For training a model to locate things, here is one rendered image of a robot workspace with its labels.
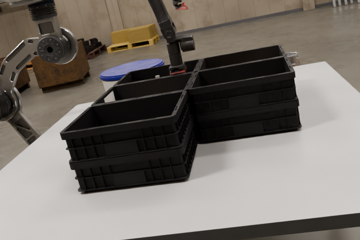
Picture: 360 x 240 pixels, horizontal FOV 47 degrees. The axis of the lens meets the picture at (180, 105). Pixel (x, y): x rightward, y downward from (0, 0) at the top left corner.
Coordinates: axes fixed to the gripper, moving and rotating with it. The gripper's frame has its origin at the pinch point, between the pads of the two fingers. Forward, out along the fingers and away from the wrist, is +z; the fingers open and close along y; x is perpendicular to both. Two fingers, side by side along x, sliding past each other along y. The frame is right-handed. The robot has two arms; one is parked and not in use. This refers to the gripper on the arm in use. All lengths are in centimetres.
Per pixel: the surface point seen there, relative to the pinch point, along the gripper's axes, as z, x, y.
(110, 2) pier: -24, 324, 948
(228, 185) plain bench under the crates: 16, -22, -73
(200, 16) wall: 61, 88, 960
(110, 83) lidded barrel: 24, 85, 137
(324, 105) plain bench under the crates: 17, -61, -13
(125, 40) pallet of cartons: 81, 294, 903
